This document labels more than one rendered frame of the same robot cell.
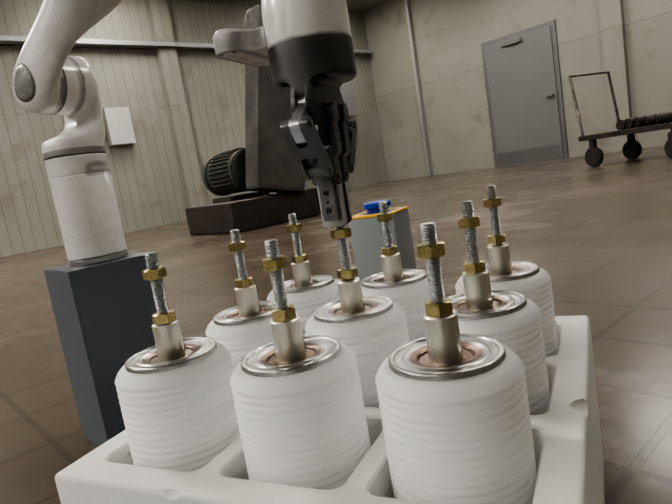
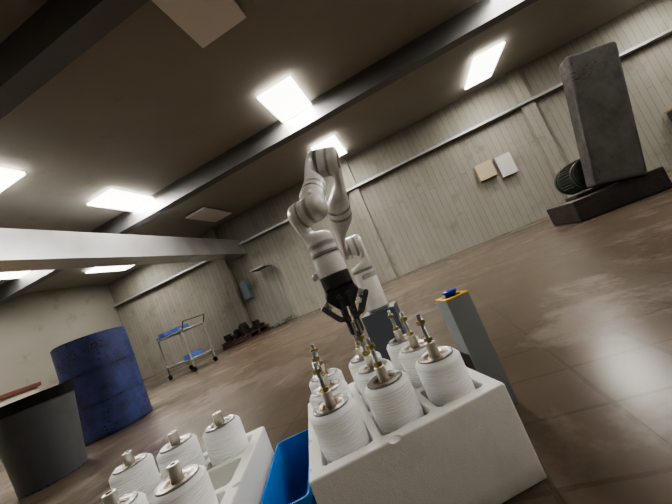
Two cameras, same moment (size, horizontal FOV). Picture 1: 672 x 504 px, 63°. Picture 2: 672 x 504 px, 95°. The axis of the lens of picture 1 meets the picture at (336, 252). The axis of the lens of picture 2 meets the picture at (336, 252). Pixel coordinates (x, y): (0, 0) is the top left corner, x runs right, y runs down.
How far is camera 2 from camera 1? 0.66 m
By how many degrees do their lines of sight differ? 57
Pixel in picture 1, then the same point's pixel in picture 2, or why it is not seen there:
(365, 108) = not seen: outside the picture
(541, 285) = (434, 369)
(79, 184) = (361, 284)
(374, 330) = (363, 380)
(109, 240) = (376, 303)
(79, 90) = (355, 249)
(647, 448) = (589, 484)
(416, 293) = (409, 358)
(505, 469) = (329, 450)
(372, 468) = not seen: hidden behind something
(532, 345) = (384, 405)
